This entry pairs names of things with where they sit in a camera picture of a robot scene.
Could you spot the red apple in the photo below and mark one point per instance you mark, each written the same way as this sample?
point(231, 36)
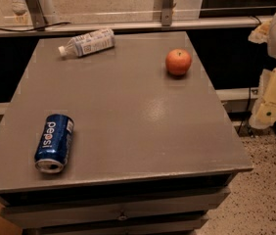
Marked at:
point(178, 61)

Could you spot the metal drawer knob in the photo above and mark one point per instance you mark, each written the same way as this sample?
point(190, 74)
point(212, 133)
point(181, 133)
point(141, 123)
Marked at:
point(122, 217)

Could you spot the metal bracket post left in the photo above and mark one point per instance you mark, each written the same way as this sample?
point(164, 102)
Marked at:
point(36, 14)

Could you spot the lower grey drawer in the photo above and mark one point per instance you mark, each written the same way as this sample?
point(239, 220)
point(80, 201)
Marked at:
point(158, 225)

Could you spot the blue pepsi can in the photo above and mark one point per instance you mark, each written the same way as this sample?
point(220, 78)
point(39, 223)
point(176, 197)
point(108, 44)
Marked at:
point(52, 153)

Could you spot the metal bracket post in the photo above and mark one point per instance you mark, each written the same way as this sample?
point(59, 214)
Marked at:
point(36, 14)
point(166, 12)

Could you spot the upper grey drawer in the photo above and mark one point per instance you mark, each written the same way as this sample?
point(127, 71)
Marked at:
point(38, 216)

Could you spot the metal bracket post centre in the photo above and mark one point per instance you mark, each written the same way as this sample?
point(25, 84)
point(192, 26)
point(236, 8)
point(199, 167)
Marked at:
point(166, 12)

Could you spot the grey drawer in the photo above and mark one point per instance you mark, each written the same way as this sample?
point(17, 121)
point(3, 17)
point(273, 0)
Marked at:
point(158, 225)
point(38, 216)

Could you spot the grey cabinet with drawers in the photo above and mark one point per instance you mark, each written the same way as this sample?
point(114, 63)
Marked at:
point(137, 130)

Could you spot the clear plastic water bottle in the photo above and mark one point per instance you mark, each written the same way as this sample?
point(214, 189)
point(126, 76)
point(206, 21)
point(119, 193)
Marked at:
point(89, 43)

